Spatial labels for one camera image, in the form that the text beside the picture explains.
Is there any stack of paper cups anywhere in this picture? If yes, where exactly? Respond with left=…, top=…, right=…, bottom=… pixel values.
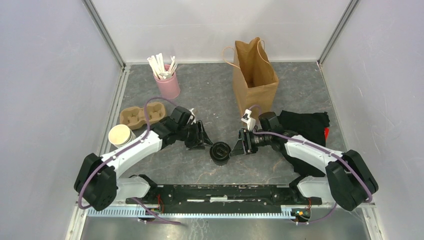
left=108, top=124, right=136, bottom=148

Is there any black paper coffee cup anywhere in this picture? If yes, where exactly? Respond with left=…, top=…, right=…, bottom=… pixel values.
left=212, top=158, right=229, bottom=166

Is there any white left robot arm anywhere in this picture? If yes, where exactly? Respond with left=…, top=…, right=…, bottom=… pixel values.
left=73, top=106, right=213, bottom=211

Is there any brown cardboard cup carrier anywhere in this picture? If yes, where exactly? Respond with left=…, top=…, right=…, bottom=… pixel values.
left=119, top=102, right=167, bottom=130

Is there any aluminium slotted cable duct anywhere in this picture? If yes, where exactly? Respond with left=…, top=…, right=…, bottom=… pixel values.
left=74, top=185, right=312, bottom=220

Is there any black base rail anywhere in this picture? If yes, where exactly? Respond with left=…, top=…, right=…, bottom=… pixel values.
left=141, top=184, right=322, bottom=215

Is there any red small object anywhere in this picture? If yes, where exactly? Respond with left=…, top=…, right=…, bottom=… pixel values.
left=324, top=127, right=330, bottom=141

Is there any pink straw holder cup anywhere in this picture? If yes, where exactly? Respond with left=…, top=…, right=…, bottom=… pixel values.
left=153, top=69, right=181, bottom=99

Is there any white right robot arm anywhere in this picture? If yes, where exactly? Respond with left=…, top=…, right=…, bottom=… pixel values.
left=230, top=109, right=379, bottom=211

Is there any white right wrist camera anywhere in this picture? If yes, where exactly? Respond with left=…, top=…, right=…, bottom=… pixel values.
left=240, top=109, right=256, bottom=131

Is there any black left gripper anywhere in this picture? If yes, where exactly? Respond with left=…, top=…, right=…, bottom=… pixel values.
left=177, top=120, right=214, bottom=151

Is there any brown paper bag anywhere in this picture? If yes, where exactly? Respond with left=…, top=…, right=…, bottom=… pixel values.
left=221, top=37, right=279, bottom=115

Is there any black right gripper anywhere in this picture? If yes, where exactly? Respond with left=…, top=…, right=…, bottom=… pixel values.
left=229, top=128, right=271, bottom=157

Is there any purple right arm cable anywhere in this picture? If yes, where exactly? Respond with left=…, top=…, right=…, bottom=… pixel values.
left=245, top=104, right=374, bottom=224

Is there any black plastic cup lid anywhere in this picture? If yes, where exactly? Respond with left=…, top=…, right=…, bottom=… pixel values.
left=209, top=141, right=231, bottom=159

